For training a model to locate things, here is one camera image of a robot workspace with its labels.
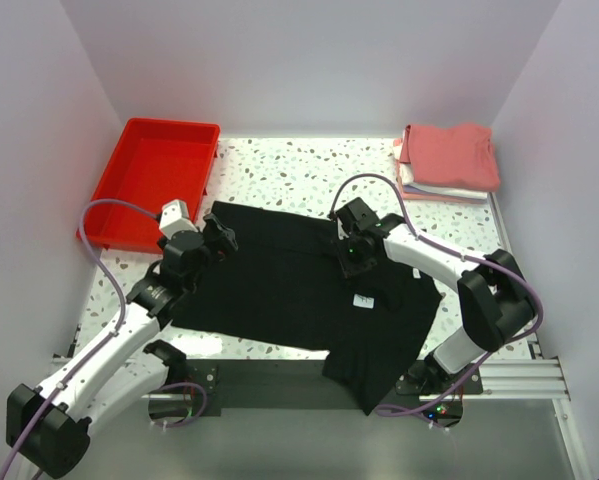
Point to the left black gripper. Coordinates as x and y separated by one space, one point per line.
222 245

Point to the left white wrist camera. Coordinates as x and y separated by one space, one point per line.
175 218

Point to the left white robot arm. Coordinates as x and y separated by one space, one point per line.
52 424

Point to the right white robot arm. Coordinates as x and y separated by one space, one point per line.
495 300

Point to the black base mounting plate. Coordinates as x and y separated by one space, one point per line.
293 384

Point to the red plastic tray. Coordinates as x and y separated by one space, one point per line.
154 162

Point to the black t shirt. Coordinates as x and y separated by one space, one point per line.
285 286

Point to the pink folded t shirt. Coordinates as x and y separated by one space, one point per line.
461 156

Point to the lavender folded t shirt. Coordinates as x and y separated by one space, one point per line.
450 192

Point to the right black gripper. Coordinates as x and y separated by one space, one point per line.
352 269

